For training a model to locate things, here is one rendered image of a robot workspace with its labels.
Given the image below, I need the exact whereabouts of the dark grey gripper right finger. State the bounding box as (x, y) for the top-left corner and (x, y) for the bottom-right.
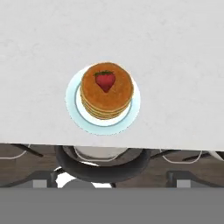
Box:
(165, 170), (224, 189)

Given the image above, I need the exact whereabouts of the red strawberry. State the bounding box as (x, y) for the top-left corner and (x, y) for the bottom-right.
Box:
(93, 69), (116, 94)

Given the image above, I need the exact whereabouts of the black and white stool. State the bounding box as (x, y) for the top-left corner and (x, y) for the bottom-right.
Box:
(150, 149), (224, 165)
(0, 143), (46, 160)
(53, 144), (152, 189)

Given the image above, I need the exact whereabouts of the pale blue round plate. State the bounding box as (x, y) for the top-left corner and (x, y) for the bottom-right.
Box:
(65, 64), (142, 137)

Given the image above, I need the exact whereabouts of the brown pancake stack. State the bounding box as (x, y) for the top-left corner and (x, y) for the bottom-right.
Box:
(79, 61), (135, 121)

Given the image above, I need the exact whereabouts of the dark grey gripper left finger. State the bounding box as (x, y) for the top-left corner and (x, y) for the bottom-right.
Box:
(0, 170), (59, 189)

